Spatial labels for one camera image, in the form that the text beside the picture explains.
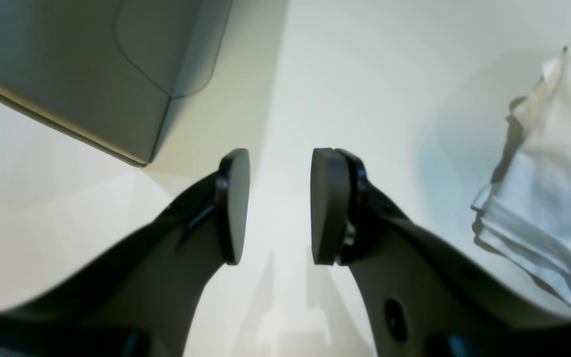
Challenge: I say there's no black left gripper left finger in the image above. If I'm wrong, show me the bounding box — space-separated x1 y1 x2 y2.
0 148 251 357

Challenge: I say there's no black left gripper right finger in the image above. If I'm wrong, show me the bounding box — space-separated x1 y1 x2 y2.
310 148 571 357

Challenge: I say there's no white t-shirt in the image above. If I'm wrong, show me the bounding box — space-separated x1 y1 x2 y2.
472 42 571 308

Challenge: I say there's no grey box right side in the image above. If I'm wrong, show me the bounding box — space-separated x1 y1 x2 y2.
0 0 233 167

